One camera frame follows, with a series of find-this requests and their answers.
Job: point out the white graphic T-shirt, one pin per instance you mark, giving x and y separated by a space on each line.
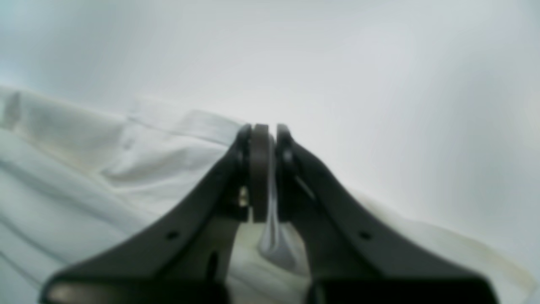
75 181

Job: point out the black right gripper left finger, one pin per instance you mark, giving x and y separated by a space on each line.
183 257

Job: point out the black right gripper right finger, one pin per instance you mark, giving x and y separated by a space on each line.
353 257

